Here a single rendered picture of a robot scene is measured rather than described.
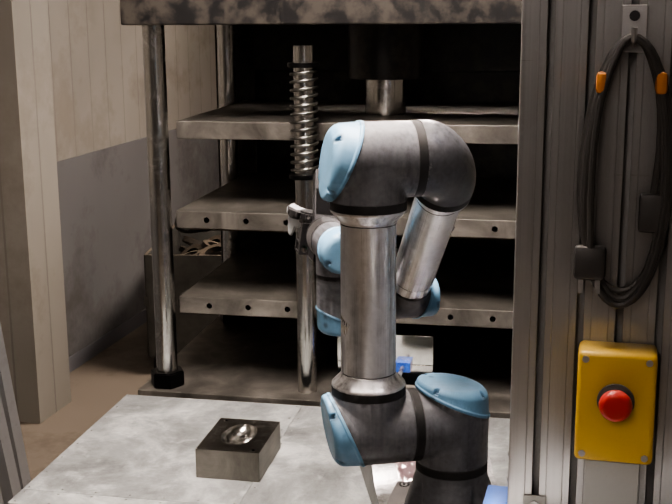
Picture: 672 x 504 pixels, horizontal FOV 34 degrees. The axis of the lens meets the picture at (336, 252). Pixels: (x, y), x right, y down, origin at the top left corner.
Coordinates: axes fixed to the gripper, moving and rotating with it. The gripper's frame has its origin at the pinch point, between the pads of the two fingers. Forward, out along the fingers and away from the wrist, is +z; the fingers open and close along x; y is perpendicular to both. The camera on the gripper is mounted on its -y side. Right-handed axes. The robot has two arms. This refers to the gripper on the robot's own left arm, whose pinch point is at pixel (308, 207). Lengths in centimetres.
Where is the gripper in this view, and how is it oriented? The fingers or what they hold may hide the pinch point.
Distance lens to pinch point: 223.2
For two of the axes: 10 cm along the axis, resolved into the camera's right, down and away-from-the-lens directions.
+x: 9.7, 0.8, 2.2
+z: -2.0, -2.1, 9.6
